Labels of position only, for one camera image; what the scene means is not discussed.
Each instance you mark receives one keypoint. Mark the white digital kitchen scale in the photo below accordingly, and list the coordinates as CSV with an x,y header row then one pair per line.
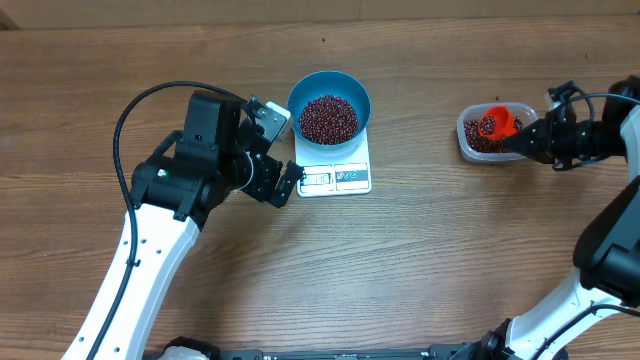
x,y
334,170

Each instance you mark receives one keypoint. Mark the red measuring scoop blue handle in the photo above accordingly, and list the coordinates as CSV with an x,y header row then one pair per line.
x,y
497,124

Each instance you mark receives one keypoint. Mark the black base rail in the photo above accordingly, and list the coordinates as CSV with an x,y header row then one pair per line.
x,y
190,348

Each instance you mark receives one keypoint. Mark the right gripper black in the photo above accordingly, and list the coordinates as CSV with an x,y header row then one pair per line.
x,y
553,141

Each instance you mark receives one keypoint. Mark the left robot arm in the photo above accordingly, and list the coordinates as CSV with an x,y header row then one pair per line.
x,y
222,148

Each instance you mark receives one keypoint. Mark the clear plastic food container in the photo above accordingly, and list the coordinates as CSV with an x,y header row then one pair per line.
x,y
525,113

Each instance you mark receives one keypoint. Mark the red beans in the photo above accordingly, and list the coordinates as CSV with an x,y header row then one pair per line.
x,y
476,141

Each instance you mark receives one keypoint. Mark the blue metal bowl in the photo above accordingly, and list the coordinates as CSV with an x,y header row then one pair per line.
x,y
331,110

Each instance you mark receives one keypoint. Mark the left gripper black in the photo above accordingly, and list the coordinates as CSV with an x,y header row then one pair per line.
x,y
270,171

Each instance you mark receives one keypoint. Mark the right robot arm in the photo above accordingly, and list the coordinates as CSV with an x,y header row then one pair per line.
x,y
604,279

